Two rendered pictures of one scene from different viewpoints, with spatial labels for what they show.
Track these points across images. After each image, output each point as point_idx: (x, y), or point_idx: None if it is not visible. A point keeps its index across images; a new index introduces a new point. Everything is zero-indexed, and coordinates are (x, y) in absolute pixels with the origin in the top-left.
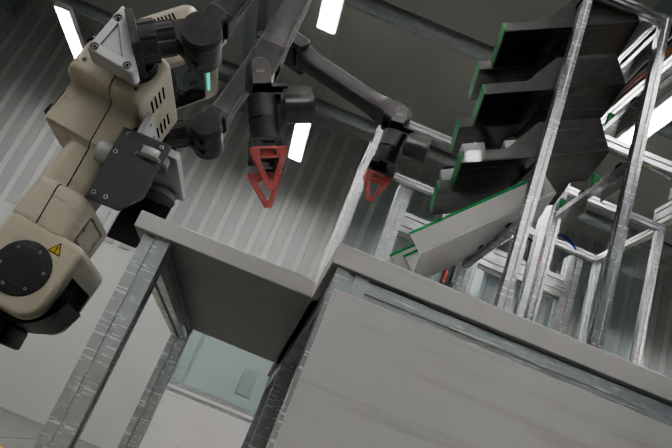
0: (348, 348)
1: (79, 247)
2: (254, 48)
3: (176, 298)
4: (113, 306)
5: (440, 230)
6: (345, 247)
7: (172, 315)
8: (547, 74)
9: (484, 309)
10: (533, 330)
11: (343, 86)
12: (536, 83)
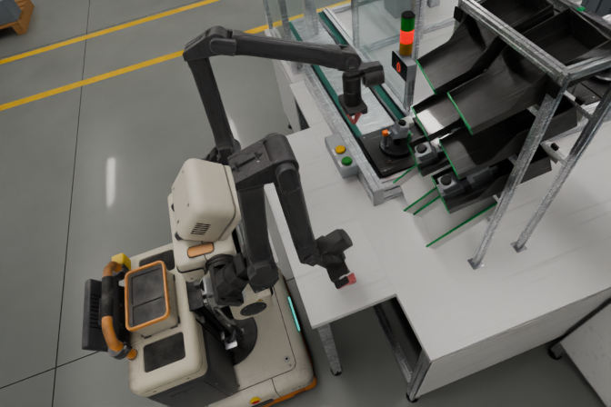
0: (442, 362)
1: (266, 293)
2: (298, 255)
3: None
4: (322, 332)
5: (443, 240)
6: (433, 360)
7: None
8: (509, 148)
9: (491, 336)
10: (511, 328)
11: (290, 61)
12: (499, 157)
